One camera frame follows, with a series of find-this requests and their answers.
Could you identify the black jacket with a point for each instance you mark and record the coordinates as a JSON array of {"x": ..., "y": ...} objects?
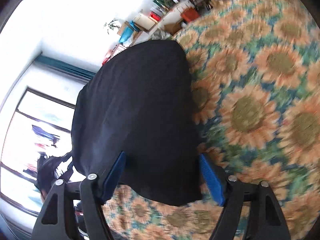
[{"x": 140, "y": 104}]

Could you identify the teal plastic basin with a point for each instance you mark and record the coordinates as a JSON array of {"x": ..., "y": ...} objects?
[{"x": 128, "y": 31}]

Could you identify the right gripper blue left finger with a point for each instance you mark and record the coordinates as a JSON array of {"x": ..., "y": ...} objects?
[{"x": 110, "y": 178}]

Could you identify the orange paper bag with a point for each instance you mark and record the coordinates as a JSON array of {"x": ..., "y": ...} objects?
[{"x": 189, "y": 14}]

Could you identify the beige plastic bucket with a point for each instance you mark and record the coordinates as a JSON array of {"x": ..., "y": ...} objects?
[{"x": 144, "y": 22}]

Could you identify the potted green plant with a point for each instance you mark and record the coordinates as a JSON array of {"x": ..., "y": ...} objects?
[{"x": 112, "y": 26}]

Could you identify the dark teal curtain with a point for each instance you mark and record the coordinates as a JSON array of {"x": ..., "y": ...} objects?
[{"x": 65, "y": 68}]

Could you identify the sunflower pattern tablecloth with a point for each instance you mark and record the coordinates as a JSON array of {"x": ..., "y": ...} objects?
[{"x": 255, "y": 69}]

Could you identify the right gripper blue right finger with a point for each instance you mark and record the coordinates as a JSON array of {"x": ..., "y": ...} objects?
[{"x": 216, "y": 179}]

